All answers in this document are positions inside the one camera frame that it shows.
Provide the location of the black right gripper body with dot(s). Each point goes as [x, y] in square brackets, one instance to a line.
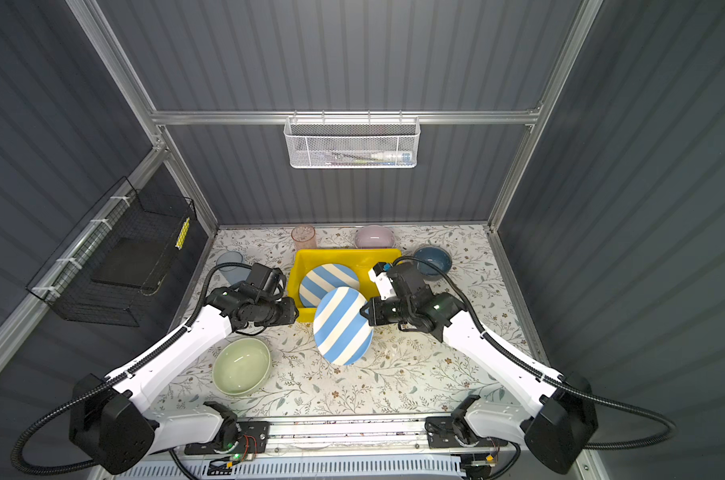
[393, 309]

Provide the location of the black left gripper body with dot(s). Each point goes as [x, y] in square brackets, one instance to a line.
[270, 312]

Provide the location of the blue white striped plate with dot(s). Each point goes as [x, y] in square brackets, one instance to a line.
[323, 279]

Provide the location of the yellow plastic bin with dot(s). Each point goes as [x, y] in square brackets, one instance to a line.
[360, 261]

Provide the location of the blue glazed ceramic bowl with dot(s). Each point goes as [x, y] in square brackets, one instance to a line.
[431, 260]

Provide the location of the light green bowl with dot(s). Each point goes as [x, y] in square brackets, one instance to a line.
[242, 367]

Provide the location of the pink ceramic bowl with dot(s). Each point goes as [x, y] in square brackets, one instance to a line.
[374, 237]

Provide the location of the pink plastic cup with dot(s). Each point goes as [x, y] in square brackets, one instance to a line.
[304, 237]

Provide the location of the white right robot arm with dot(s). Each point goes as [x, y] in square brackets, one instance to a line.
[518, 384]

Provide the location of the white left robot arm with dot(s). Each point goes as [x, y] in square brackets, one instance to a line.
[139, 382]

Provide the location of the blue plastic cup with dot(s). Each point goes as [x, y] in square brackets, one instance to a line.
[232, 267]

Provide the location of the pen in white basket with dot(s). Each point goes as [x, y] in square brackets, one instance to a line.
[386, 158]

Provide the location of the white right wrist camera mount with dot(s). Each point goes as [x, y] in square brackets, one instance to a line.
[379, 277]

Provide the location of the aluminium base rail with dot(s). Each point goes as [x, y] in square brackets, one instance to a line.
[350, 429]

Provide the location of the black wire wall basket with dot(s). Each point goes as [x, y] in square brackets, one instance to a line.
[113, 272]

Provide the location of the white vented cable duct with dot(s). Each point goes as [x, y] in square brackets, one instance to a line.
[419, 466]

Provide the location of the white wire mesh basket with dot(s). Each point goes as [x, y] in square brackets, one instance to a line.
[309, 138]

